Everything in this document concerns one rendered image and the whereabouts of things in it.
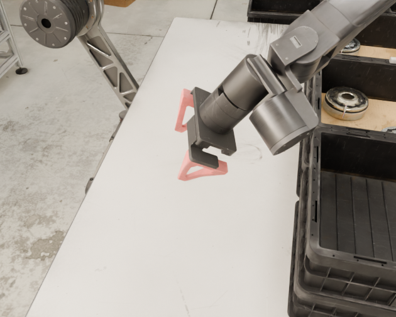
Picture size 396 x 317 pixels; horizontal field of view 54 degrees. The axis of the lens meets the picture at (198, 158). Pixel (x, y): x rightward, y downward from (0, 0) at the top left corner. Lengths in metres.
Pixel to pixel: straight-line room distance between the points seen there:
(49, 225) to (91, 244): 1.01
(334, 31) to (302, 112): 0.11
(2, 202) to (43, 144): 0.42
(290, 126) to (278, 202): 0.49
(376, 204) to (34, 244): 1.42
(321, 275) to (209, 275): 0.26
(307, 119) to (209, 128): 0.14
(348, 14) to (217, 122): 0.21
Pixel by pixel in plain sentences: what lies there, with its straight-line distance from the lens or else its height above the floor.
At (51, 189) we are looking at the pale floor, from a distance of 2.03.
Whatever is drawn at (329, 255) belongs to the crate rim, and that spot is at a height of 0.93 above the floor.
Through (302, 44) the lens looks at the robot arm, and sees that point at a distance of 0.51.
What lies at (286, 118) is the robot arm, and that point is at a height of 1.13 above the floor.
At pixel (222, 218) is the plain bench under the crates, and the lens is 0.90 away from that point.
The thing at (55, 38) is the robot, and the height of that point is 0.83.
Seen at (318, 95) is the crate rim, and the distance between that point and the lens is 0.90.
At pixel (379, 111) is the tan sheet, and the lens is 1.08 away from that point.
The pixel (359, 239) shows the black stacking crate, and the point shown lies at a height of 0.83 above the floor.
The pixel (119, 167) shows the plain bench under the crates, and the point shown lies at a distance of 1.03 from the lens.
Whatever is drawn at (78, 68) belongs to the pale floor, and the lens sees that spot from 2.92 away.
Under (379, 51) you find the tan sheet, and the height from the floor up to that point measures 0.83.
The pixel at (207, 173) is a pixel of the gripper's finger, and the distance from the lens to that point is 0.57.
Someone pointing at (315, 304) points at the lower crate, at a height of 0.78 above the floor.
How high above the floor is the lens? 1.41
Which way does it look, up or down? 43 degrees down
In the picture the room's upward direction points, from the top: straight up
